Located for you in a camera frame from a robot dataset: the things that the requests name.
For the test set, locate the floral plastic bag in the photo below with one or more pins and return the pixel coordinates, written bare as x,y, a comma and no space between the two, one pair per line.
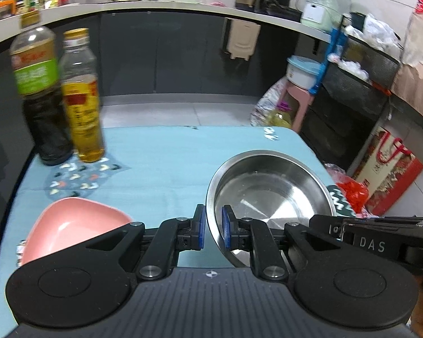
268,105

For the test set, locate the red gift bag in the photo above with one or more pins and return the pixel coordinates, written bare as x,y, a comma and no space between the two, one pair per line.
391,169

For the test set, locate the white plastic bag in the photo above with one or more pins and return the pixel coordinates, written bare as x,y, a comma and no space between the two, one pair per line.
377,31

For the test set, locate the white kitchen counter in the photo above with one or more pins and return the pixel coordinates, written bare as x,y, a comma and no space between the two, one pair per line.
127,7

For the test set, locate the pink plastic stool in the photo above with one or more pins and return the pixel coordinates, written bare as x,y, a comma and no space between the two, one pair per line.
298,105

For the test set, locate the white container blue lid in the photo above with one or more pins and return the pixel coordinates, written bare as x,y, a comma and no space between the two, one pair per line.
303,74

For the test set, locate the beige plastic bin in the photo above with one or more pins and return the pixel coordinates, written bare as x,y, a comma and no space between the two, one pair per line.
243,38

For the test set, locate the black mesh rack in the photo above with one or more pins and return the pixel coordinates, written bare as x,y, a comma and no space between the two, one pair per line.
342,119

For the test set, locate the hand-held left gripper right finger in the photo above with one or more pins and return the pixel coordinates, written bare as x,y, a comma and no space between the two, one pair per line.
226,227

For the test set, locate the blue plastic tool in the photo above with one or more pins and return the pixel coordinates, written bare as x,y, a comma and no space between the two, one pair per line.
326,63

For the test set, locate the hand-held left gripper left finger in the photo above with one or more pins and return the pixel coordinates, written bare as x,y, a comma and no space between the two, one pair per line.
198,225

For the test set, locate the stainless steel bowl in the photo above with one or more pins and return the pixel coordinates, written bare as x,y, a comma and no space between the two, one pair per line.
268,186

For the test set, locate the dark vinegar bottle green label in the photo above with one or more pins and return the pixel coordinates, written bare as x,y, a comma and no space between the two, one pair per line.
42,112

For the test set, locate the green zigzag cloth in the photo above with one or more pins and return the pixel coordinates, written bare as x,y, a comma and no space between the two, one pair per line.
342,200

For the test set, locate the black countertop appliance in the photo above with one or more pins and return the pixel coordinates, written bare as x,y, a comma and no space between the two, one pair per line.
280,0

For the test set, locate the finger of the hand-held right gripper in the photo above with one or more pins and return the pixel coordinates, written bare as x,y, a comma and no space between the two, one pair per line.
324,227

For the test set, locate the white rice cooker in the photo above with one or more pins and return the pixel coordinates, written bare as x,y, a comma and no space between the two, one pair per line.
315,16

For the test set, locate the pink oval dish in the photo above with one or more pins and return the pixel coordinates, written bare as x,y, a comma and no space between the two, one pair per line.
67,225

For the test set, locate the beige hanging cloth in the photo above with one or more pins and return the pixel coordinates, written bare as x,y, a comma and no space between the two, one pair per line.
419,49

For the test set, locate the blue tablecloth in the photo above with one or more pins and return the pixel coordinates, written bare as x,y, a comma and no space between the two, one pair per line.
155,169

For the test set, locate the yellow oil bottle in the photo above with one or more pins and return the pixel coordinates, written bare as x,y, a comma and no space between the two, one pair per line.
84,112

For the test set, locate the red plastic bag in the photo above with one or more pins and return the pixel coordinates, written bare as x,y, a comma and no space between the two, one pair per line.
352,193

